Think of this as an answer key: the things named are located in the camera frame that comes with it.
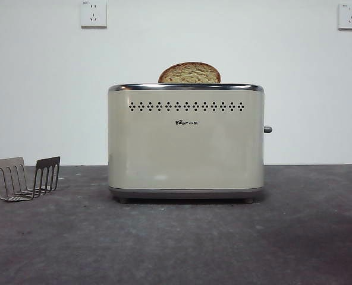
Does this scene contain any brown bread slice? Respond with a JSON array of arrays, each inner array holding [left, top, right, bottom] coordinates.
[[158, 62, 222, 84]]

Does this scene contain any cream two-slot toaster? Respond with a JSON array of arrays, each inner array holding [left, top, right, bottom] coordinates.
[[107, 83, 266, 204]]

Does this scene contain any slotted metal bread rack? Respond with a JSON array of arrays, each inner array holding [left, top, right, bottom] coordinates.
[[0, 156, 61, 202]]

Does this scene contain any white wall socket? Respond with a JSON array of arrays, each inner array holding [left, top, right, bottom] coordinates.
[[337, 2, 352, 31], [80, 0, 108, 29]]

